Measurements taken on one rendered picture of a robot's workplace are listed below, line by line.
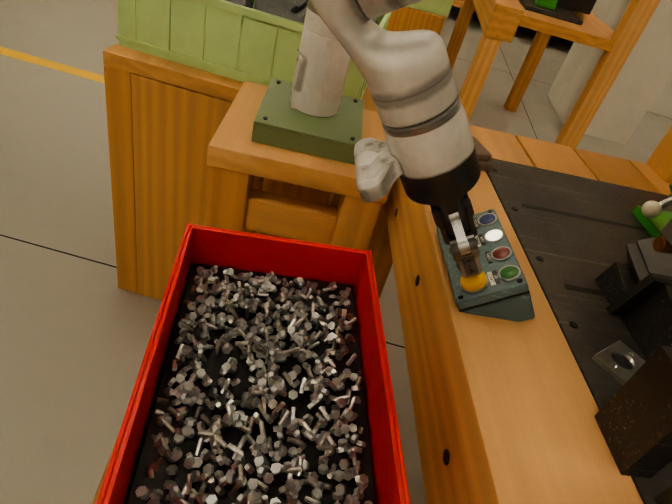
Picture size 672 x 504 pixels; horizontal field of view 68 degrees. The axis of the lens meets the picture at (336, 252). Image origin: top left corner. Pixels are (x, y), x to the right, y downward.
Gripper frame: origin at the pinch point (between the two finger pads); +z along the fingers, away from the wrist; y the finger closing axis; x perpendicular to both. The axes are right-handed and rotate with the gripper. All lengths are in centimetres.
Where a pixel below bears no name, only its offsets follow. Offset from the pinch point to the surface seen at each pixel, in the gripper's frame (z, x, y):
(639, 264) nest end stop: 12.0, -19.0, 3.6
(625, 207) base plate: 27, -29, 31
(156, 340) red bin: -14.4, 26.3, -14.2
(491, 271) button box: 3.4, -2.1, 0.7
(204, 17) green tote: -22, 39, 81
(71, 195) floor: 21, 138, 127
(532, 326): 9.9, -4.6, -3.1
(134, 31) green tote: -25, 58, 85
